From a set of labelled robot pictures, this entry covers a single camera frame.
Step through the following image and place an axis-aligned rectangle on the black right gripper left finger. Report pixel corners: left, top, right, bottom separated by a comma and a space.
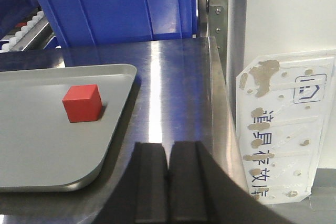
93, 142, 168, 223

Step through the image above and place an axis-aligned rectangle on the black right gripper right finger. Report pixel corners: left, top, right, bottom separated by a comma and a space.
169, 141, 290, 223

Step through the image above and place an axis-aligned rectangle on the red cube block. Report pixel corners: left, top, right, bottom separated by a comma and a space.
62, 84, 102, 123

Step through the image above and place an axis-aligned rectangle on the grey metal tray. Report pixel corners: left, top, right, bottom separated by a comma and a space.
1, 64, 137, 193

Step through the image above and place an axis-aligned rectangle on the white torn sign plate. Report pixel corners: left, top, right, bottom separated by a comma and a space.
236, 50, 335, 205

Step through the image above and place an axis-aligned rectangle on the right blue plastic bin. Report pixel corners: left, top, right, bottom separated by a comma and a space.
38, 0, 197, 48

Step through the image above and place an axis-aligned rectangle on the white roller conveyor rail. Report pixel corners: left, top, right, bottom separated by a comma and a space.
1, 10, 55, 53

